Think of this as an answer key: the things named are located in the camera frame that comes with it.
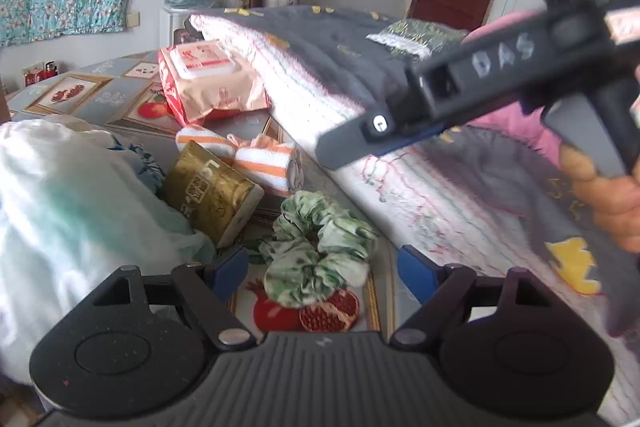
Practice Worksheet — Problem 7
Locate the dark floral lace cloth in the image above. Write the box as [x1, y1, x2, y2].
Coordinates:
[366, 19, 472, 60]

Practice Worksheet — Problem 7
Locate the person's right hand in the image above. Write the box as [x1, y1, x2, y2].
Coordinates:
[558, 143, 640, 268]

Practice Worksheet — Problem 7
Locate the white water dispenser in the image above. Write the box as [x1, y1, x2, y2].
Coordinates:
[158, 5, 194, 51]

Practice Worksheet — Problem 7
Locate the blue cloth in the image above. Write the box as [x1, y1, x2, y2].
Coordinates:
[106, 141, 167, 196]

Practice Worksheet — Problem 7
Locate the pink wet wipes pack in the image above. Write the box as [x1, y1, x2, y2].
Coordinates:
[158, 41, 272, 124]

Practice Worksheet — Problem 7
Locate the orange striped towel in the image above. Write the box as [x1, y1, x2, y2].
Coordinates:
[231, 133, 304, 198]
[174, 124, 237, 168]

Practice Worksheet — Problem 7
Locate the gold box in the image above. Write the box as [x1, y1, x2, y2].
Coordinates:
[159, 140, 266, 249]

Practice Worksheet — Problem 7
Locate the pink plush pillow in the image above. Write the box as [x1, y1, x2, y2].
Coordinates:
[459, 13, 567, 158]

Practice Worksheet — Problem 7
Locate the white plastic bag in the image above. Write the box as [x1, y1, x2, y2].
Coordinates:
[0, 113, 217, 389]

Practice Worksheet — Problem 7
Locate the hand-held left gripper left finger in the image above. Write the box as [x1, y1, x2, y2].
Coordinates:
[67, 245, 255, 352]

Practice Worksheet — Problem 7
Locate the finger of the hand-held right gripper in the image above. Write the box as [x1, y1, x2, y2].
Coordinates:
[315, 103, 447, 171]

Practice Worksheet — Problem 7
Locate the grey quilt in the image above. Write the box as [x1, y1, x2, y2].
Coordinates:
[186, 4, 640, 424]

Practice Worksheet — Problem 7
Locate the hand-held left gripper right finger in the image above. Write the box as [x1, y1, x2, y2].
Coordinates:
[390, 245, 572, 352]

